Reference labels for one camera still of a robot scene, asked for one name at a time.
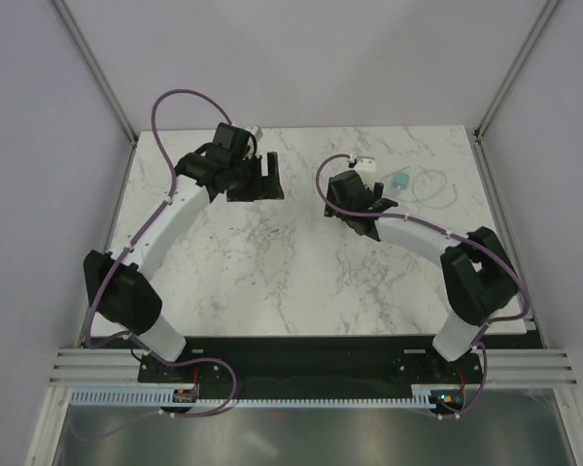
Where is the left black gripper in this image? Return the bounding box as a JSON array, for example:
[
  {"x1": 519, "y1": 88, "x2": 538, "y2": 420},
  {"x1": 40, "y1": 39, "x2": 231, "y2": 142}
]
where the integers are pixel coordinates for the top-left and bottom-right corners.
[{"x1": 226, "y1": 153, "x2": 283, "y2": 203}]

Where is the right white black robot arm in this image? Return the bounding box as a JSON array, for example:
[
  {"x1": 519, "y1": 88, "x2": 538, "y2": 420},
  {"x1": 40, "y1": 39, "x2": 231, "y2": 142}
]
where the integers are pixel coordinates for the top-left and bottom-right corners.
[{"x1": 325, "y1": 170, "x2": 518, "y2": 383}]

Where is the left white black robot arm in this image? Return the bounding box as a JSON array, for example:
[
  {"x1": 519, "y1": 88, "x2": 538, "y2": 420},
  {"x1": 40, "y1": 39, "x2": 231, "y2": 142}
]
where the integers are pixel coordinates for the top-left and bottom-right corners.
[{"x1": 84, "y1": 122, "x2": 285, "y2": 382}]

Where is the teal charger adapter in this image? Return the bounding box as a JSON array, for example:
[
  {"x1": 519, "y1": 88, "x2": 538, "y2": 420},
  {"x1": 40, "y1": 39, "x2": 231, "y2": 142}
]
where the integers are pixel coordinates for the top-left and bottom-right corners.
[{"x1": 390, "y1": 171, "x2": 410, "y2": 190}]

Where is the thin teal cable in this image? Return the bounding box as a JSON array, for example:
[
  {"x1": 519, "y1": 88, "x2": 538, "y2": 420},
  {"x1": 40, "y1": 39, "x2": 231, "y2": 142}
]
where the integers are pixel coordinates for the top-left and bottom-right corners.
[{"x1": 400, "y1": 165, "x2": 461, "y2": 211}]

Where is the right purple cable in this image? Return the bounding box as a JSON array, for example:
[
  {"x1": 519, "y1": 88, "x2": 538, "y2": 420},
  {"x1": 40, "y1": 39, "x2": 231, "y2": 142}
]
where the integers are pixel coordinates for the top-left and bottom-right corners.
[{"x1": 316, "y1": 152, "x2": 522, "y2": 421}]

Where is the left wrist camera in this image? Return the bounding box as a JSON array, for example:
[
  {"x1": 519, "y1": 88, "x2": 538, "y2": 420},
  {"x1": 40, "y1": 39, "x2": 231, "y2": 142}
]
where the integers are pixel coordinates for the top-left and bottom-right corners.
[{"x1": 245, "y1": 125, "x2": 263, "y2": 142}]

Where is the right aluminium frame post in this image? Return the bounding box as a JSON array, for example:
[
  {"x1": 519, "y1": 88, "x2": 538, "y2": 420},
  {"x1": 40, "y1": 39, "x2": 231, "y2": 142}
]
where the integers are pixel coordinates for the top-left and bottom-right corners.
[{"x1": 471, "y1": 0, "x2": 563, "y2": 142}]

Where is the aluminium frame post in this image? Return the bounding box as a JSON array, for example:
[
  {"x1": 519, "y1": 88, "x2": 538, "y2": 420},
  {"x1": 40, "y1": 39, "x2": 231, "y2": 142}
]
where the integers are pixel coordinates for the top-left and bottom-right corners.
[
  {"x1": 471, "y1": 0, "x2": 563, "y2": 142},
  {"x1": 49, "y1": 0, "x2": 140, "y2": 146}
]

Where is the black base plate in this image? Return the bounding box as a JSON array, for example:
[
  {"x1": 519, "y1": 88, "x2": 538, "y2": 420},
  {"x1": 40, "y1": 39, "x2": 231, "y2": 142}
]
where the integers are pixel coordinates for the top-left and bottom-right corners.
[{"x1": 138, "y1": 336, "x2": 482, "y2": 399}]

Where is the aluminium front rail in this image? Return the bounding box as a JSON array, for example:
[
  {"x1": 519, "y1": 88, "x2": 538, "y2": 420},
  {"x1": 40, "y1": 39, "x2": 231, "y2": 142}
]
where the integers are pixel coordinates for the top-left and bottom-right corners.
[{"x1": 51, "y1": 349, "x2": 577, "y2": 389}]

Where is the white slotted cable duct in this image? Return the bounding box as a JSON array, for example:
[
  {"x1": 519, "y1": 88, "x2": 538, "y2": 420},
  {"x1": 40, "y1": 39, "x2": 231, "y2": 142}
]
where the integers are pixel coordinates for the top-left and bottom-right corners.
[{"x1": 69, "y1": 387, "x2": 463, "y2": 409}]

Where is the left aluminium frame post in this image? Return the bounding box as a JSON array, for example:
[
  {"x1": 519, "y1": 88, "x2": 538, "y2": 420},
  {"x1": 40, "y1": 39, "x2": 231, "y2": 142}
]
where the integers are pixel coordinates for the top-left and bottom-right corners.
[{"x1": 49, "y1": 0, "x2": 140, "y2": 146}]

